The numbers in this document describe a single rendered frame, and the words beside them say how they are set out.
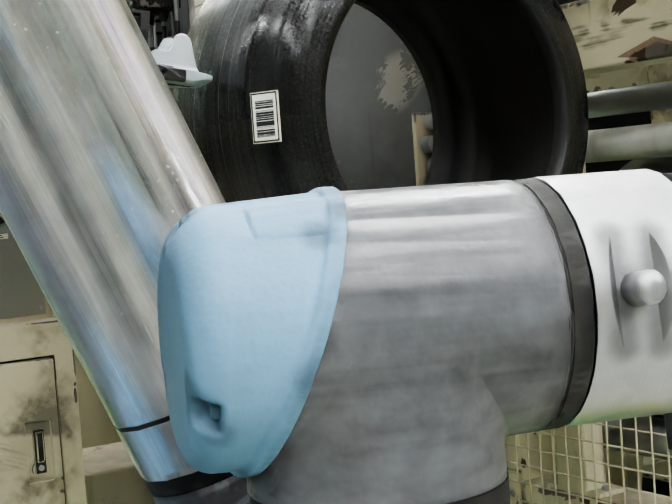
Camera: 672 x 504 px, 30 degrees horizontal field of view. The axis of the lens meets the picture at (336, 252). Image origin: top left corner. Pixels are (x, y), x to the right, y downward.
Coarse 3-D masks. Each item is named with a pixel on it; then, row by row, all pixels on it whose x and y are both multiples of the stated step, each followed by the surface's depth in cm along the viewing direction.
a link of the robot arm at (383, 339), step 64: (320, 192) 35; (384, 192) 35; (448, 192) 35; (512, 192) 35; (192, 256) 32; (256, 256) 32; (320, 256) 32; (384, 256) 33; (448, 256) 33; (512, 256) 34; (576, 256) 34; (192, 320) 32; (256, 320) 31; (320, 320) 32; (384, 320) 32; (448, 320) 33; (512, 320) 33; (576, 320) 34; (192, 384) 32; (256, 384) 32; (320, 384) 32; (384, 384) 32; (448, 384) 33; (512, 384) 34; (576, 384) 34; (192, 448) 33; (256, 448) 33; (320, 448) 33; (384, 448) 32; (448, 448) 33
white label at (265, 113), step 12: (252, 96) 147; (264, 96) 146; (276, 96) 145; (252, 108) 147; (264, 108) 146; (276, 108) 146; (252, 120) 148; (264, 120) 147; (276, 120) 146; (264, 132) 147; (276, 132) 146
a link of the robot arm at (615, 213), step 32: (576, 192) 36; (608, 192) 36; (640, 192) 36; (576, 224) 35; (608, 224) 35; (640, 224) 35; (608, 256) 34; (640, 256) 35; (608, 288) 34; (640, 288) 34; (608, 320) 34; (640, 320) 35; (608, 352) 34; (640, 352) 35; (608, 384) 35; (640, 384) 35; (576, 416) 36; (608, 416) 36; (640, 416) 37
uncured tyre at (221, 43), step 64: (256, 0) 151; (320, 0) 149; (384, 0) 186; (448, 0) 188; (512, 0) 167; (256, 64) 148; (320, 64) 148; (448, 64) 192; (512, 64) 186; (576, 64) 171; (192, 128) 159; (320, 128) 148; (448, 128) 193; (512, 128) 189; (576, 128) 171; (256, 192) 150
